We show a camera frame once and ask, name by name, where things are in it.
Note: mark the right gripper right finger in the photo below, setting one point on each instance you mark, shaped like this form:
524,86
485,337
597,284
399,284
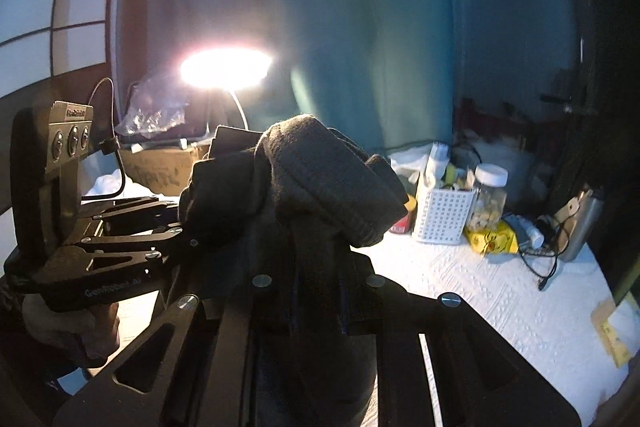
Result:
440,363

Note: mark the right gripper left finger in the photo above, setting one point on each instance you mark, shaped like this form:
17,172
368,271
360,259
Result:
195,365

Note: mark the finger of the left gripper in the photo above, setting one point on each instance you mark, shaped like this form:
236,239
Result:
135,214
109,265

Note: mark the olive brown printed garment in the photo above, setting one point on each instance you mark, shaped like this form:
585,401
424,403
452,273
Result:
294,202

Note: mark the left hand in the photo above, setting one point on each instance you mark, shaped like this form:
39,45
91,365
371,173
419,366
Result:
88,336

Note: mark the yellow book with tissue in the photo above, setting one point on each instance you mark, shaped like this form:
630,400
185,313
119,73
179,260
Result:
618,328

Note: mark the yellow snack packet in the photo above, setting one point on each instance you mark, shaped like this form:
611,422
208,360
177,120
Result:
501,240

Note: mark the white perforated plastic basket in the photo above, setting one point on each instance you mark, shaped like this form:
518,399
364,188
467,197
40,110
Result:
441,214

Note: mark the red tin can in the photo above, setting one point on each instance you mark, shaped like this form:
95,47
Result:
405,224

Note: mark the clear jar white lid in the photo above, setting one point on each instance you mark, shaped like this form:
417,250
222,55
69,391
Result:
488,181

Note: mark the stainless steel bottle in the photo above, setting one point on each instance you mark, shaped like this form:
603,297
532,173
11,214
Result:
576,219

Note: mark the white desk lamp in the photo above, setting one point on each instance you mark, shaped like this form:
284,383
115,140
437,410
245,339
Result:
230,69

